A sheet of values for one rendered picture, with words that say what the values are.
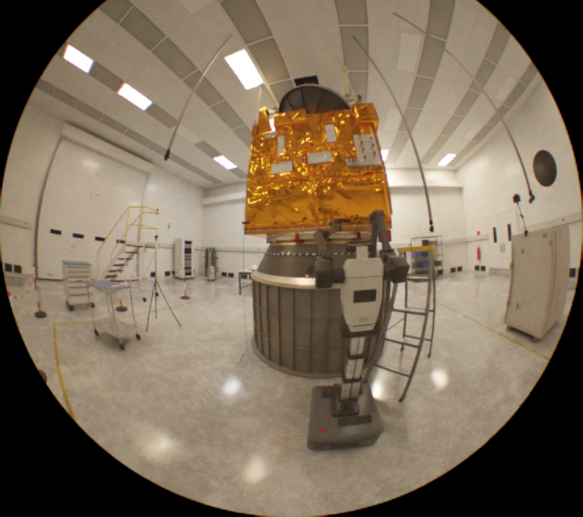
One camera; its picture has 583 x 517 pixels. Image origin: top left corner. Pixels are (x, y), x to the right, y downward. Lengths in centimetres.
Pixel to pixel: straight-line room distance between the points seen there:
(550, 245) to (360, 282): 283
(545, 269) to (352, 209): 305
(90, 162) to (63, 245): 312
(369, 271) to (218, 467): 172
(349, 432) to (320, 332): 114
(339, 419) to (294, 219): 210
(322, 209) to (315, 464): 252
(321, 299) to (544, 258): 317
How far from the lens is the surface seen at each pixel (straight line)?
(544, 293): 325
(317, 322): 192
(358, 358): 119
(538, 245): 322
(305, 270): 188
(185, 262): 887
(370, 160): 231
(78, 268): 460
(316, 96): 336
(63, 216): 768
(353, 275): 93
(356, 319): 100
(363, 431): 149
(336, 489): 156
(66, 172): 794
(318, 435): 144
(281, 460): 162
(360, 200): 210
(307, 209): 212
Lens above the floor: 152
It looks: 9 degrees up
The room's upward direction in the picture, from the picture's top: straight up
